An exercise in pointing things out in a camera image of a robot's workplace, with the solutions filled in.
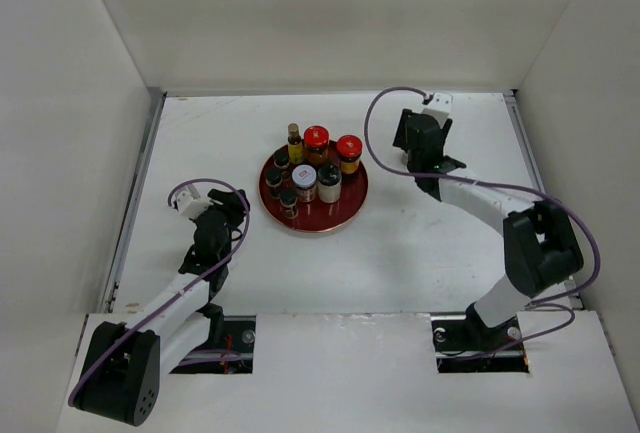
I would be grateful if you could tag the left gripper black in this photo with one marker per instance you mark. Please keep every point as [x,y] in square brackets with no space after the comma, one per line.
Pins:
[232,204]

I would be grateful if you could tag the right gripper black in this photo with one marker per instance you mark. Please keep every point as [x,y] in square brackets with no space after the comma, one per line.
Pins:
[400,136]

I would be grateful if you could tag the red lid sauce jar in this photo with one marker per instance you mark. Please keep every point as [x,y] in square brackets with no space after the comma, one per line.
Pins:
[349,150]

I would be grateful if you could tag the small black cap bottle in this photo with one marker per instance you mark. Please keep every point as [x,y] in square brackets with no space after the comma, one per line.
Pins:
[273,179]
[288,201]
[282,163]

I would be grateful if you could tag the white bottle black cap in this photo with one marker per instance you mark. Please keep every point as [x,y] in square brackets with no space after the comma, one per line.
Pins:
[329,180]

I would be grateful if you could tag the small white lid jar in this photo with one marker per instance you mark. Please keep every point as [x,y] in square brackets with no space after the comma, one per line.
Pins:
[304,178]

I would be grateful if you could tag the small red lid jar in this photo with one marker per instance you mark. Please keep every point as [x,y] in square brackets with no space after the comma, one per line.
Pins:
[316,142]

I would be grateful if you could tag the yellow label brown bottle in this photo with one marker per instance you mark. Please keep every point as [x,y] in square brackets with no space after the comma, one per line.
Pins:
[295,146]

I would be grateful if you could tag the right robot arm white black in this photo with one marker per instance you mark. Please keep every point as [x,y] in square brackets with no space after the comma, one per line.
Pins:
[540,248]

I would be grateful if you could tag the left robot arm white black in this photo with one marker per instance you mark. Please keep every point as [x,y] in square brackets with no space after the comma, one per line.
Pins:
[125,361]

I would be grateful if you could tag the round red tray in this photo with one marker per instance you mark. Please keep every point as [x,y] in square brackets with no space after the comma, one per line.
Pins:
[317,216]

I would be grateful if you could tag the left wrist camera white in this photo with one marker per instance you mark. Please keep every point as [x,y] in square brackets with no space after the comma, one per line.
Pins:
[189,203]

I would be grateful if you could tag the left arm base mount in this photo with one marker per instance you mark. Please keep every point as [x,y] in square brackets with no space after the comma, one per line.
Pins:
[228,351]

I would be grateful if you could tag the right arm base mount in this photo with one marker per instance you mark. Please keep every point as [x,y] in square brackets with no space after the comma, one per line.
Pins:
[461,350]

